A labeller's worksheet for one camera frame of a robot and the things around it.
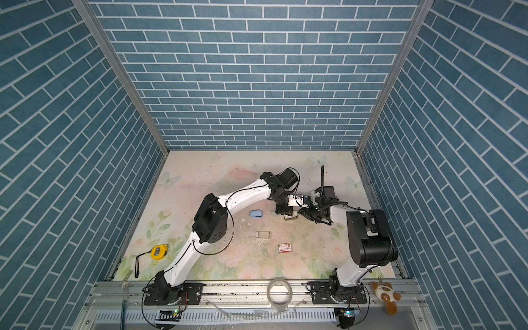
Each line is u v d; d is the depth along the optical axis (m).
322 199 0.77
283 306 0.70
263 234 0.89
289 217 0.91
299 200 0.84
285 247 0.84
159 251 0.82
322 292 0.74
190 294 0.73
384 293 0.72
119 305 0.73
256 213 0.93
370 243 0.47
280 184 0.71
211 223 0.58
